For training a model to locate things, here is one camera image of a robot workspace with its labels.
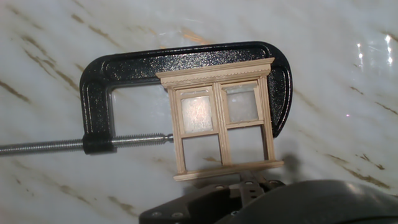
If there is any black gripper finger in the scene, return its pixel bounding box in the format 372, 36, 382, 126
139, 170, 285, 224

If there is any miniature wooden sliding window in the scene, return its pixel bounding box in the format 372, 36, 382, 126
155, 57, 285, 182

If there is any white marble pattern board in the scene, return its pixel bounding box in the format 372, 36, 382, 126
0, 0, 398, 224

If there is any black metal C-clamp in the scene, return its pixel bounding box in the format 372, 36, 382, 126
0, 40, 294, 156

